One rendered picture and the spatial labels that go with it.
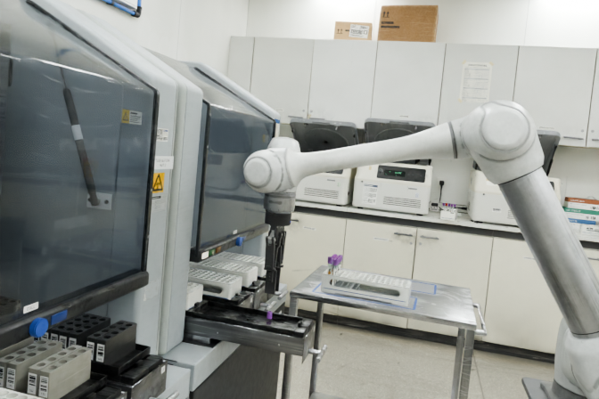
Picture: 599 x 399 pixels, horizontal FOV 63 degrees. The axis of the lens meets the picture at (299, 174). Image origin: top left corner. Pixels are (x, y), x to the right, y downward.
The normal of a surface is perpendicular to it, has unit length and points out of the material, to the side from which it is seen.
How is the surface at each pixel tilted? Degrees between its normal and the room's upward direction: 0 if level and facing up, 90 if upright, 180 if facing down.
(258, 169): 93
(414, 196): 90
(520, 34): 90
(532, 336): 90
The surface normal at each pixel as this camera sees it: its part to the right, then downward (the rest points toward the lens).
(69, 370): 0.97, 0.10
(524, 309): -0.25, 0.03
